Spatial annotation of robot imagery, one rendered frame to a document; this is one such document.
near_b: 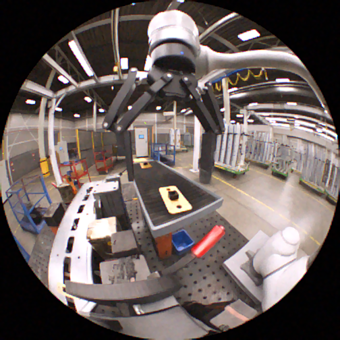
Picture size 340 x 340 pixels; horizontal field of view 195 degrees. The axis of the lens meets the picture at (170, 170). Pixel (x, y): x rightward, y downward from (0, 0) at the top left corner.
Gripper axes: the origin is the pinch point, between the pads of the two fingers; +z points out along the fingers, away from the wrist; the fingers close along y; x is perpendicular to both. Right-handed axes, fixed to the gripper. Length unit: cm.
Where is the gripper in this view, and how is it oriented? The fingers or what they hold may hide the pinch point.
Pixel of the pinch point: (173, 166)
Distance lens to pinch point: 16.4
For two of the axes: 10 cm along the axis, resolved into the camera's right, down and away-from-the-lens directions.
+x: 3.0, 3.0, -9.0
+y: -9.5, 0.9, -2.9
